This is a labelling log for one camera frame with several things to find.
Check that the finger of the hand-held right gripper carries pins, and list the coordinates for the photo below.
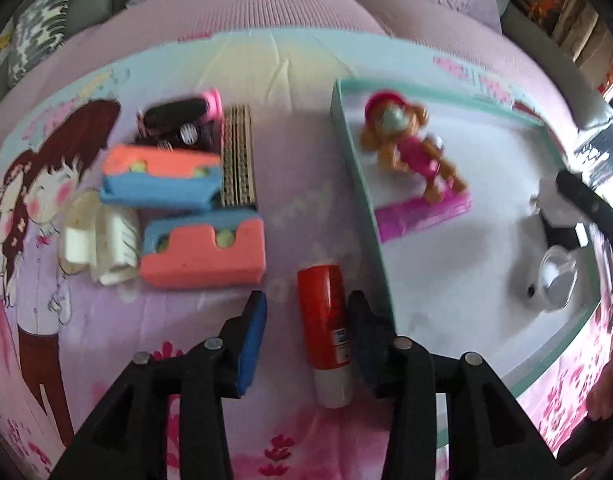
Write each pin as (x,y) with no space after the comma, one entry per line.
(591,205)

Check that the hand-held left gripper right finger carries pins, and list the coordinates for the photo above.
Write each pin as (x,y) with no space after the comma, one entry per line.
(369,350)

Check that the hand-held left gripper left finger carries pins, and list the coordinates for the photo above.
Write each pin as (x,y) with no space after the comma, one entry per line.
(251,345)

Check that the red white glue stick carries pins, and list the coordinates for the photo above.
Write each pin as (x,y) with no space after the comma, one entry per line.
(326,330)

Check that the teal cardboard box tray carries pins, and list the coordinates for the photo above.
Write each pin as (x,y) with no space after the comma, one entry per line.
(486,260)

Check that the magenta plastic plate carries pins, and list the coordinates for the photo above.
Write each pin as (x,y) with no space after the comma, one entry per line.
(421,214)

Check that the pink dog figure toy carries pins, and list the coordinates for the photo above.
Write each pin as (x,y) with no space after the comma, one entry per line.
(406,150)

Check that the black toy car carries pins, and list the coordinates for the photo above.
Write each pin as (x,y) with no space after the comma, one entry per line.
(186,136)

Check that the pink black smart watch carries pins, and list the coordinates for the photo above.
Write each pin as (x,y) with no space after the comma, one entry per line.
(186,109)

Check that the person's right hand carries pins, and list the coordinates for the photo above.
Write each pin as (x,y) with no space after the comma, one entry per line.
(608,387)

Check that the orange blue foam block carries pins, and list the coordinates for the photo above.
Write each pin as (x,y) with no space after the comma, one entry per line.
(201,252)
(161,175)

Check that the printed cartoon blanket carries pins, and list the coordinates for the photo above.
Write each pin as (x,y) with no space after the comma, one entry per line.
(286,240)

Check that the beige patterned curtain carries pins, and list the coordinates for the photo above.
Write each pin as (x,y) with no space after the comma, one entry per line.
(586,30)

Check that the brown corrugated cardboard piece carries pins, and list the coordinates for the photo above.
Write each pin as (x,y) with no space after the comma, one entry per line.
(239,155)

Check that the cream plastic clip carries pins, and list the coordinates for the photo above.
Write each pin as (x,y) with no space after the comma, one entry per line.
(76,240)

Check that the mauve textured sofa cover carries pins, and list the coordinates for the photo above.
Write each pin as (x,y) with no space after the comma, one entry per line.
(236,10)

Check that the black white patterned pillow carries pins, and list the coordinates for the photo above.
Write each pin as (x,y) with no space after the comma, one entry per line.
(41,22)

